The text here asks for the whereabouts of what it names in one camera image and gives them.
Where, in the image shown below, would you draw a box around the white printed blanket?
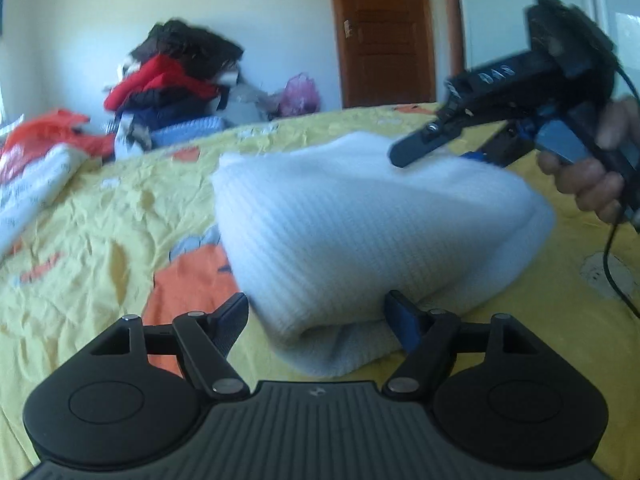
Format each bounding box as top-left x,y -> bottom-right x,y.
0,142 -> 92,257

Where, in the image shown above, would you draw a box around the yellow printed bed quilt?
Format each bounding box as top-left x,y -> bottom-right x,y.
0,102 -> 640,480

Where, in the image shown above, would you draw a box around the orange plastic bag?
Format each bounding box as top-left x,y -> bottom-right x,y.
0,108 -> 117,182

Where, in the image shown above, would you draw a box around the pink plastic bag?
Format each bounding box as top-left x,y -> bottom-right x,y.
278,72 -> 322,119

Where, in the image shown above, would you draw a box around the person's right hand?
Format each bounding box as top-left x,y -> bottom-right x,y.
537,97 -> 640,224

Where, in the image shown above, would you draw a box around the white knitted sweater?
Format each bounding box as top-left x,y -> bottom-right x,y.
212,132 -> 557,379

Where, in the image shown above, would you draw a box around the light blue knitted cloth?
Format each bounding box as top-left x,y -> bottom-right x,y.
149,115 -> 234,149

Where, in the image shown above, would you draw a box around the brown wooden door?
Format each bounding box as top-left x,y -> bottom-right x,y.
327,0 -> 437,109

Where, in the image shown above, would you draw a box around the black clothes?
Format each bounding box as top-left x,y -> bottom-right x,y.
128,18 -> 246,82

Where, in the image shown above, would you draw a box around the navy jacket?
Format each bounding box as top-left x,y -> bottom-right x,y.
114,90 -> 222,132

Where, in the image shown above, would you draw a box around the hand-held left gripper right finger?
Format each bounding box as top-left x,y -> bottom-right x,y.
382,289 -> 544,401

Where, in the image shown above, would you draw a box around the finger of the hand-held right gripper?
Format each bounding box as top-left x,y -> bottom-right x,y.
389,104 -> 482,169
461,124 -> 539,169

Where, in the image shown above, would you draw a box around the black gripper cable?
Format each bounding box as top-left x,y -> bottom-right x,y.
602,59 -> 640,321

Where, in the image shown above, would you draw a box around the grey plastic bag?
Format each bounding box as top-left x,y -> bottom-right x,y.
226,79 -> 282,122

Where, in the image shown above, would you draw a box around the white plastic bag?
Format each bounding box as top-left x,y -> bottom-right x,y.
113,114 -> 154,162

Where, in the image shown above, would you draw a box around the red jacket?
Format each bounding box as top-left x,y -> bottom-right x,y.
103,53 -> 222,112

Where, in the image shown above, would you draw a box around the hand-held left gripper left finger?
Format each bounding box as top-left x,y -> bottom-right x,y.
91,293 -> 251,401

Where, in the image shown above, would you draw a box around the wooden door frame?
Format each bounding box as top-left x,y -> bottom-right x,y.
426,0 -> 465,107

